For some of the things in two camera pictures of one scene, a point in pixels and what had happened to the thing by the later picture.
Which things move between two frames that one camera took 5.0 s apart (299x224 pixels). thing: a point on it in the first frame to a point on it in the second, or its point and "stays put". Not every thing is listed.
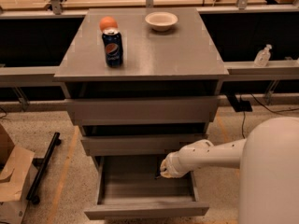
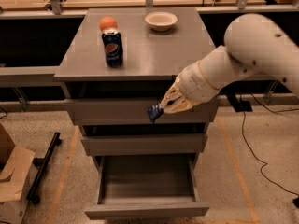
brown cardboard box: (15, 164) stays put
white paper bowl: (161, 21) stays put
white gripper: (173, 165) to (192, 82)
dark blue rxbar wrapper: (158, 171) to (154, 112)
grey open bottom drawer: (132, 187) stays put
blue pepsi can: (112, 41) stays put
